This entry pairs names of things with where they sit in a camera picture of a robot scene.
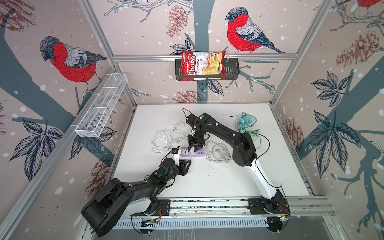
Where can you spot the red cassava chips bag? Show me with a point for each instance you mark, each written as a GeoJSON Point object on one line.
{"type": "Point", "coordinates": [202, 63]}

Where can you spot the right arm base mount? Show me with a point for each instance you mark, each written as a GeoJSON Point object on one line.
{"type": "Point", "coordinates": [260, 206]}

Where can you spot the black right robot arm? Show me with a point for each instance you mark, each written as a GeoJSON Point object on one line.
{"type": "Point", "coordinates": [253, 167]}

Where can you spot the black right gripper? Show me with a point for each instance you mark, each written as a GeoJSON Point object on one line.
{"type": "Point", "coordinates": [196, 147]}

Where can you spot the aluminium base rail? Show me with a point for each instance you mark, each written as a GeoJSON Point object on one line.
{"type": "Point", "coordinates": [232, 207]}

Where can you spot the white charger adapter with cable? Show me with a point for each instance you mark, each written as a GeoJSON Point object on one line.
{"type": "Point", "coordinates": [192, 147]}

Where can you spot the black wire wall basket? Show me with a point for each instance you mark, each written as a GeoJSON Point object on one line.
{"type": "Point", "coordinates": [227, 70]}

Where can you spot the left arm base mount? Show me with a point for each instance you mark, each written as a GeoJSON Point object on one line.
{"type": "Point", "coordinates": [156, 209]}

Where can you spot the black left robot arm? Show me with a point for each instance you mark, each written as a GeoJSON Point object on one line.
{"type": "Point", "coordinates": [121, 200]}

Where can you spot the white blue power strip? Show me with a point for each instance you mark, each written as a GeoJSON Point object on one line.
{"type": "Point", "coordinates": [219, 153]}

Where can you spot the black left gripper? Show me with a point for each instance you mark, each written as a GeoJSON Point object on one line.
{"type": "Point", "coordinates": [183, 167]}

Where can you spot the purple power strip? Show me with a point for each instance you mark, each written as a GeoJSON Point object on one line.
{"type": "Point", "coordinates": [185, 154]}

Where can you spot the white mesh wall shelf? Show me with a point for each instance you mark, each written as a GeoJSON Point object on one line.
{"type": "Point", "coordinates": [99, 112]}

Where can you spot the light green charger with cable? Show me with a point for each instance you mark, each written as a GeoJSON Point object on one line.
{"type": "Point", "coordinates": [256, 138]}

